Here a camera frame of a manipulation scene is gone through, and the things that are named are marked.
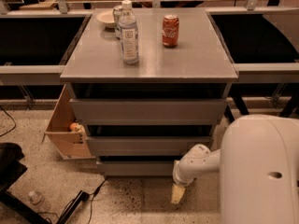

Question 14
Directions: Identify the clear plastic water bottle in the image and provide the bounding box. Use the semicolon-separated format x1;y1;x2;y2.
118;0;139;64

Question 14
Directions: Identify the black bar on floor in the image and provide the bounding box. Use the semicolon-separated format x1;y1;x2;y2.
56;190;90;224

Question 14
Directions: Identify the orange fruit in box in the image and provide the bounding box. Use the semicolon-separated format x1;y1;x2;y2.
69;122;78;132

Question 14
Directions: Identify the grey drawer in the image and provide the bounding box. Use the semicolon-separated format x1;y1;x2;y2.
69;99;226;125
96;161;174;176
86;136;212;156

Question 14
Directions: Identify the plastic bottle on floor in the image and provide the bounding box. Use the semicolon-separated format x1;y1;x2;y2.
28;191;50;212

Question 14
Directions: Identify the white ceramic bowl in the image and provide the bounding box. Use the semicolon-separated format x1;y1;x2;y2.
96;9;114;29

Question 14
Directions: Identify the black cable on floor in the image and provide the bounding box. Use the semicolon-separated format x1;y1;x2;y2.
36;175;109;224

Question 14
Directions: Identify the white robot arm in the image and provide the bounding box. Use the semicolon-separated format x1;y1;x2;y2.
171;115;299;224

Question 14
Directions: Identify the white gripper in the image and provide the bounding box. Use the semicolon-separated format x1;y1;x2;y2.
171;160;197;204

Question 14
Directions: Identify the grey bottom drawer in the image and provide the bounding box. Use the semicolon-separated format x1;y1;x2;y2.
96;161;174;176

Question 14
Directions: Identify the black chair base left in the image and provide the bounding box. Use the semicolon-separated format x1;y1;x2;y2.
0;143;50;224

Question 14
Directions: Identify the grey middle drawer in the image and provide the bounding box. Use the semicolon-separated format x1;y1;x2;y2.
86;136;212;156

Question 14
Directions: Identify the red cola can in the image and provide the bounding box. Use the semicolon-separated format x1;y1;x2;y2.
163;14;179;48

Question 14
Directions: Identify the grey drawer cabinet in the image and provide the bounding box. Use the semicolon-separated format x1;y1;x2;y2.
60;7;240;177

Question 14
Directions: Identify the grey top drawer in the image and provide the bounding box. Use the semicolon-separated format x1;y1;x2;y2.
69;99;226;125

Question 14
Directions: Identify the cardboard box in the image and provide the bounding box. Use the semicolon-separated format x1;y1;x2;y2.
45;87;93;160

